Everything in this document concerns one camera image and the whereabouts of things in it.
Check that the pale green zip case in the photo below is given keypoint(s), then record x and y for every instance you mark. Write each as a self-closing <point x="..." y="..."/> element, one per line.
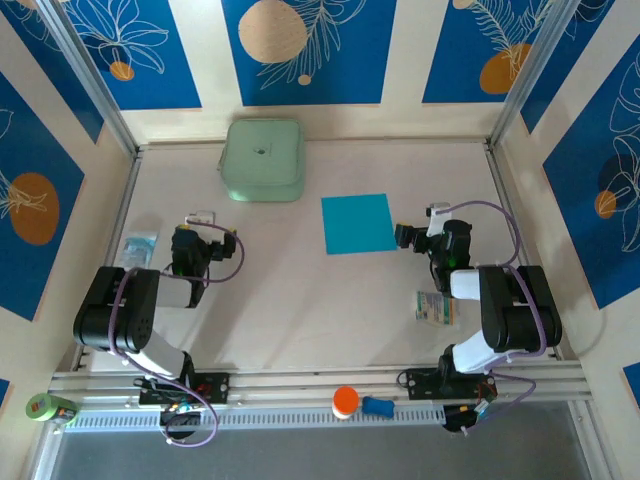
<point x="262" y="160"/>

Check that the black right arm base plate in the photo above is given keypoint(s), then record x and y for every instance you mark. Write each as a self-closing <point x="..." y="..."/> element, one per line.
<point x="420" y="384"/>

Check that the clear plastic packet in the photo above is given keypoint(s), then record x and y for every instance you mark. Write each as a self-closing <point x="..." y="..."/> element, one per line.
<point x="139" y="249"/>

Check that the blue bone-shaped object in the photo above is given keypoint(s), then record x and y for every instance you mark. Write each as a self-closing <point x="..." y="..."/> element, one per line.
<point x="378" y="406"/>

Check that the aluminium side rail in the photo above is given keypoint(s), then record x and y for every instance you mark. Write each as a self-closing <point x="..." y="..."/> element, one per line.
<point x="500" y="175"/>
<point x="125" y="200"/>

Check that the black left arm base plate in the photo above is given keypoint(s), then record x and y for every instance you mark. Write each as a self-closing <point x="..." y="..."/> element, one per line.
<point x="215" y="389"/>

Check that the long aluminium table rail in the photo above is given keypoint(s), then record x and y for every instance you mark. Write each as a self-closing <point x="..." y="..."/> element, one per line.
<point x="310" y="382"/>

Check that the aluminium frame post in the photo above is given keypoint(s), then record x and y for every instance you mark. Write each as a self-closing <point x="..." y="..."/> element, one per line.
<point x="533" y="75"/>
<point x="90" y="75"/>

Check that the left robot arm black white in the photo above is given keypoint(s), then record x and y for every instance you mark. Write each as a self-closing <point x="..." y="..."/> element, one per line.
<point x="125" y="310"/>

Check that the green tape roll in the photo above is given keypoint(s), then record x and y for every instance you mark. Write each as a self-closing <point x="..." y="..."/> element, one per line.
<point x="41" y="407"/>

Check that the printed card packet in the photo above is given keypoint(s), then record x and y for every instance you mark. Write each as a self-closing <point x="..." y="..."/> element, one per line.
<point x="436" y="308"/>

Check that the turquoise square paper sheet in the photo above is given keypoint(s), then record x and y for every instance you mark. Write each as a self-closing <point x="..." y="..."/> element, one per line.
<point x="357" y="225"/>

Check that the white jar orange lid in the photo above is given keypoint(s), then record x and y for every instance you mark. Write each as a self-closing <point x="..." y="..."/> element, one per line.
<point x="345" y="402"/>

